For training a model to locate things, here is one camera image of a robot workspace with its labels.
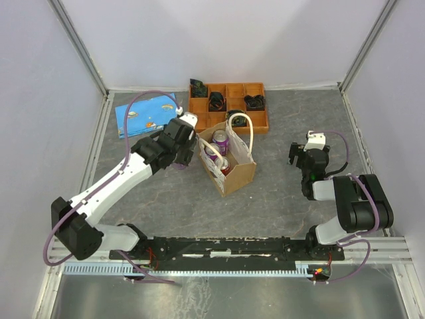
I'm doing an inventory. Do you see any red cola can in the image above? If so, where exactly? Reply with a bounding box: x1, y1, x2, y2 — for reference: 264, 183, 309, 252
214, 156, 230, 176

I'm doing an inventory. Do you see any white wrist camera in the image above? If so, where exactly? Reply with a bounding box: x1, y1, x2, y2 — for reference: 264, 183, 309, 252
175, 107, 198, 129
303, 130, 326, 152

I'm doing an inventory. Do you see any left aluminium corner post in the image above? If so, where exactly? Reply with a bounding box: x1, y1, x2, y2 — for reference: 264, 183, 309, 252
47, 0, 108, 96

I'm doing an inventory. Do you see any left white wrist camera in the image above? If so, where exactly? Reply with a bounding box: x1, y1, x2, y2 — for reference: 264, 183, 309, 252
175, 107, 198, 129

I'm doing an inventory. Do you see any right aluminium corner post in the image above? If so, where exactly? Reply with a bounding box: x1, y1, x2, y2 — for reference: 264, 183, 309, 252
338, 0, 398, 94

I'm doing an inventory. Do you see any blue printed folded cloth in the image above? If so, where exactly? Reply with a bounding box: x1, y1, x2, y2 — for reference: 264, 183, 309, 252
126, 92, 183, 137

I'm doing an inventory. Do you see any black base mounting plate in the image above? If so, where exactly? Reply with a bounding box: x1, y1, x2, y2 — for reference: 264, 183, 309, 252
126, 235, 345, 272

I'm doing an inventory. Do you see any purple can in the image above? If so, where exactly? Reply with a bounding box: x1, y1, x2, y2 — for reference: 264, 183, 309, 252
173, 163, 187, 170
212, 130, 229, 156
205, 143, 220, 161

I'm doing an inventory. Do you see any brown canvas bag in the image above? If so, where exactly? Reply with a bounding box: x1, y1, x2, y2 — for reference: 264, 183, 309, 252
198, 114, 256, 197

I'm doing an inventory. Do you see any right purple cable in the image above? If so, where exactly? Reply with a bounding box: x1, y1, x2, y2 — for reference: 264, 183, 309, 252
311, 130, 382, 285

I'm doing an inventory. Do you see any blue slotted cable duct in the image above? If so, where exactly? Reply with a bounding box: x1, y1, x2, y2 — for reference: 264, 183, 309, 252
62, 263, 313, 278

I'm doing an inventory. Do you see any aluminium corner post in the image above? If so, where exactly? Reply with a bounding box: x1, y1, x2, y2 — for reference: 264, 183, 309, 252
47, 0, 108, 96
338, 0, 398, 94

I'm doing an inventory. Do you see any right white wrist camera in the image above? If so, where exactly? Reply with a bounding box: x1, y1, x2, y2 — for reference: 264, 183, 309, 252
303, 130, 326, 152

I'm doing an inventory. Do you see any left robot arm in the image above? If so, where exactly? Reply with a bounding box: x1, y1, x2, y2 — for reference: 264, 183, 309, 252
50, 112, 198, 261

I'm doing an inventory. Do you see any aluminium frame rail front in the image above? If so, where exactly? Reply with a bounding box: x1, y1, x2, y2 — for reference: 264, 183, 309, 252
47, 237, 412, 264

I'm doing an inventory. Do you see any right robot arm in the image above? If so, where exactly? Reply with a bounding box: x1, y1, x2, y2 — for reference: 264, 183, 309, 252
288, 142, 394, 260

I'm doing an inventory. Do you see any orange wooden divided tray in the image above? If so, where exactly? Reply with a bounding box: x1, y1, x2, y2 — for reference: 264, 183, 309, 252
189, 82, 269, 134

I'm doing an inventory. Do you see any purple can back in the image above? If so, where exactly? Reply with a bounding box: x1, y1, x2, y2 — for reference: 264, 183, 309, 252
212, 130, 229, 156

